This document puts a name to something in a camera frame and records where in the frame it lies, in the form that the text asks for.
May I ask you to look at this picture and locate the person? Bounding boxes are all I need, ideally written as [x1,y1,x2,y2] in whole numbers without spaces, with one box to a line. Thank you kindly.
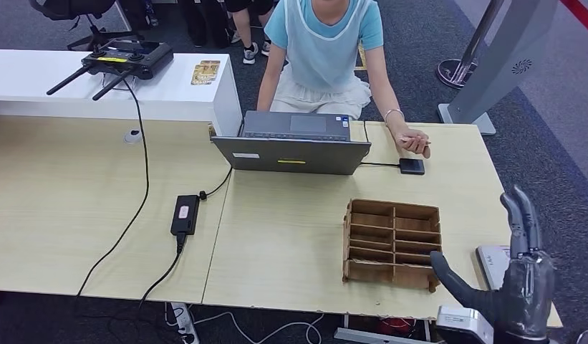
[224,0,276,66]
[256,0,432,160]
[179,0,233,49]

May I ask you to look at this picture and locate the white card reader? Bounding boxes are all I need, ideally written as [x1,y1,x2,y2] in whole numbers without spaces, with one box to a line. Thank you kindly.
[475,245,513,292]

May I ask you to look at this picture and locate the black laptop charging cable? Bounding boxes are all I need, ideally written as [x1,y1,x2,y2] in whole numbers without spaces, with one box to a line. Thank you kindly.
[198,166,233,201]

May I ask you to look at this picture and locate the thin black device cable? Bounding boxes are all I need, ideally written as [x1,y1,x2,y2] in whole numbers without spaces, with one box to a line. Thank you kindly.
[360,120,401,168]

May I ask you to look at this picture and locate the yellow floor tape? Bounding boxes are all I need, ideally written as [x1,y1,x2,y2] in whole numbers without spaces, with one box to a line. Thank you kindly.
[354,42,369,72]

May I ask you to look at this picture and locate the small black square device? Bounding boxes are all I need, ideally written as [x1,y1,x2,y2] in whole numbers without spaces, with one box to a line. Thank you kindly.
[398,158,425,176]

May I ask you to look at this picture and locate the black remote controller with antennas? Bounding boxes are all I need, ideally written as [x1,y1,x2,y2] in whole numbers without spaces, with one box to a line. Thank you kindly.
[46,40,175,102]

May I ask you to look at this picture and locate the white power strip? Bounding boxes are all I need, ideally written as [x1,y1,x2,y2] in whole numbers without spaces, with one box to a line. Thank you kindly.
[169,303,201,344]

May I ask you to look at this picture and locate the white counter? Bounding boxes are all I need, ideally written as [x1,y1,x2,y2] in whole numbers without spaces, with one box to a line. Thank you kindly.
[0,49,242,138]

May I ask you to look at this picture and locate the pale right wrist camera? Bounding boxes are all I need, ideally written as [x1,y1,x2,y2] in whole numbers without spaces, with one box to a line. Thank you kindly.
[435,306,495,344]

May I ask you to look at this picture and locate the grey kiosk stand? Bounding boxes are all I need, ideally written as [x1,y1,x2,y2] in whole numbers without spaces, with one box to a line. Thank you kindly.
[437,0,559,136]

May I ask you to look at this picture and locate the white cable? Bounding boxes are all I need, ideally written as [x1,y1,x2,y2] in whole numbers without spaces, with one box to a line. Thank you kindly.
[193,312,324,344]

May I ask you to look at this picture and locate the silver stanchion post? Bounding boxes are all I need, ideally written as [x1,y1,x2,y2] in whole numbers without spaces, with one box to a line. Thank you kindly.
[435,0,506,90]

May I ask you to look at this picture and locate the black controller cable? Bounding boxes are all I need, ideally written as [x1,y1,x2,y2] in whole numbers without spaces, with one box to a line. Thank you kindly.
[75,80,151,299]

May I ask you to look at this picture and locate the black office chair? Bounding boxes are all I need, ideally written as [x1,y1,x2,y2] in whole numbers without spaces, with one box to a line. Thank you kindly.
[27,0,145,52]

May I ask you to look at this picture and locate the black adapter mains cable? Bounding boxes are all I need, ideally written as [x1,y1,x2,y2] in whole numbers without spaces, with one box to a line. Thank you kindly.
[138,234,188,307]

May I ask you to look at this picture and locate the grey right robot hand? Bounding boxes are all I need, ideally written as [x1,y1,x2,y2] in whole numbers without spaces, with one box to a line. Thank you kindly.
[430,183,558,343]

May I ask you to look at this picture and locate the black power adapter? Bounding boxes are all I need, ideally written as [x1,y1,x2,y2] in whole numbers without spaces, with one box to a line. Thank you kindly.
[170,194,201,237]

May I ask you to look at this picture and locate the white metal desk leg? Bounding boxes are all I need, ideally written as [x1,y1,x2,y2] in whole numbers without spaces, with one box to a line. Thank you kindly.
[334,328,437,344]

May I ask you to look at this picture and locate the grey laptop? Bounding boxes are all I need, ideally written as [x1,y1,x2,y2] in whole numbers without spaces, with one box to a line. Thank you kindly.
[211,110,372,176]

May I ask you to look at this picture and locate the person's left hand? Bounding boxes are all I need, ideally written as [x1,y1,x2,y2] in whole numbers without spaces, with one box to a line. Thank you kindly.
[395,127,432,160]

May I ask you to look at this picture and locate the red object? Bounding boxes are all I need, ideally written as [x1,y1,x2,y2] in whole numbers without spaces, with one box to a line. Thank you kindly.
[379,319,418,335]

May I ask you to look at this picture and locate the brown wooden card organizer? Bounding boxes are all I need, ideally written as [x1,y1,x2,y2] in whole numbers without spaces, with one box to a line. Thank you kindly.
[341,198,443,293]

